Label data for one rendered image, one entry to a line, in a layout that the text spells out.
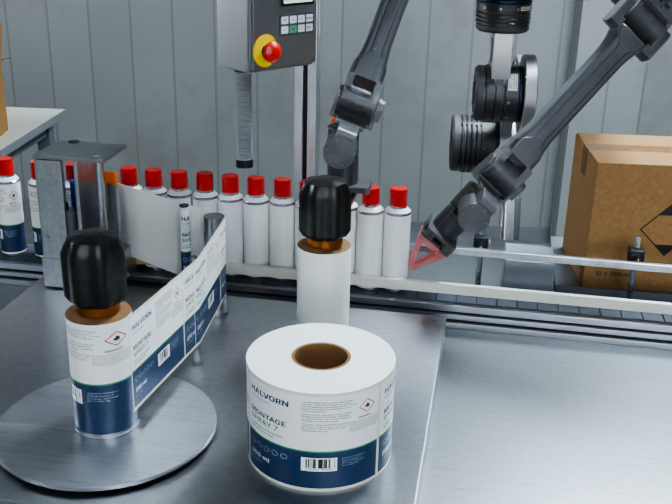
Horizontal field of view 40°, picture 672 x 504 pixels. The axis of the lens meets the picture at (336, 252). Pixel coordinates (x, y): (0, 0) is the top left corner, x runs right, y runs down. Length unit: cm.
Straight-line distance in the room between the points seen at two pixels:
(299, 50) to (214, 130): 279
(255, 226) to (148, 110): 287
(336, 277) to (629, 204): 70
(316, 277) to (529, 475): 45
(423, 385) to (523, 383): 21
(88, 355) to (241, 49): 72
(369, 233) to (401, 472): 61
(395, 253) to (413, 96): 271
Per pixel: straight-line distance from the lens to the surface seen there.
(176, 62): 454
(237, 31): 175
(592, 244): 194
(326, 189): 144
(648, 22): 181
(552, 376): 165
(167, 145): 465
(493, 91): 234
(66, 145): 183
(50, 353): 161
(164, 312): 137
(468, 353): 170
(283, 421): 119
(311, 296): 150
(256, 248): 182
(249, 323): 166
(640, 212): 194
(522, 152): 171
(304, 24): 181
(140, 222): 182
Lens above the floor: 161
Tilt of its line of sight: 21 degrees down
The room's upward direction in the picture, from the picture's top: 1 degrees clockwise
